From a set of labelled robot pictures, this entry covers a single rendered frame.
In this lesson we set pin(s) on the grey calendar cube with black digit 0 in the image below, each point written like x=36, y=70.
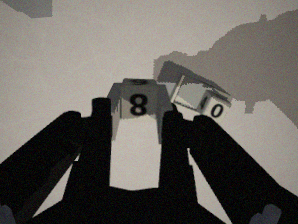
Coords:
x=214, y=106

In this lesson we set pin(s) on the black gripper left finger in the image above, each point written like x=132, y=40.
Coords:
x=29, y=175

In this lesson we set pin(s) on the grey cube with number 8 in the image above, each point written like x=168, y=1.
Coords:
x=138, y=100

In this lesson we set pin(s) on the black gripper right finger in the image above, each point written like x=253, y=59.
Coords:
x=247, y=193

